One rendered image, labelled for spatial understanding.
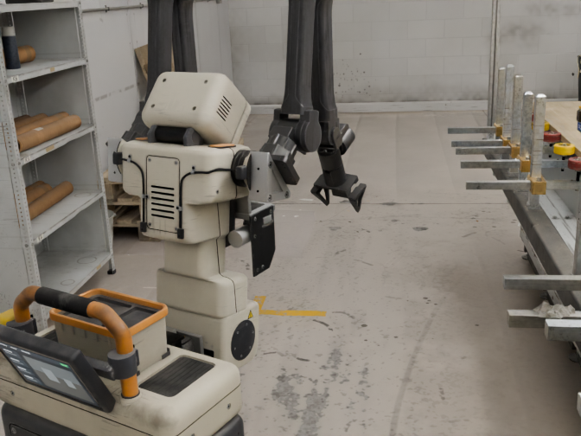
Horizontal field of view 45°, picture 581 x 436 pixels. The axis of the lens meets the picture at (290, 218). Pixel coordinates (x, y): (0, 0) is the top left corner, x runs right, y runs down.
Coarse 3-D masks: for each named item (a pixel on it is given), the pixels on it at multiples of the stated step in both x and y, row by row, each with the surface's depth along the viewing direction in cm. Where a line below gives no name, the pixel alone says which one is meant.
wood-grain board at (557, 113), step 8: (552, 104) 388; (560, 104) 387; (568, 104) 386; (576, 104) 385; (552, 112) 364; (560, 112) 363; (568, 112) 362; (576, 112) 361; (552, 120) 344; (560, 120) 343; (568, 120) 342; (576, 120) 342; (552, 128) 330; (560, 128) 326; (568, 128) 325; (576, 128) 324; (568, 136) 309; (576, 136) 309; (576, 144) 293; (576, 152) 288
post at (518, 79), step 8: (520, 80) 311; (520, 88) 312; (520, 96) 313; (520, 104) 314; (512, 112) 319; (520, 112) 316; (512, 120) 319; (512, 128) 319; (512, 136) 319; (512, 168) 324
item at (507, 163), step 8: (464, 160) 299; (472, 160) 298; (480, 160) 298; (488, 160) 297; (496, 160) 297; (504, 160) 296; (512, 160) 295; (544, 160) 293; (552, 160) 293; (560, 160) 292; (464, 168) 298; (472, 168) 298; (480, 168) 297; (488, 168) 297
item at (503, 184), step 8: (472, 184) 274; (480, 184) 274; (488, 184) 274; (496, 184) 273; (504, 184) 273; (512, 184) 272; (520, 184) 272; (528, 184) 271; (552, 184) 270; (560, 184) 270; (568, 184) 269; (576, 184) 269
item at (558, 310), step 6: (540, 306) 157; (546, 306) 156; (552, 306) 156; (558, 306) 155; (564, 306) 157; (570, 306) 156; (540, 312) 156; (546, 312) 154; (552, 312) 154; (558, 312) 154; (564, 312) 154; (570, 312) 155
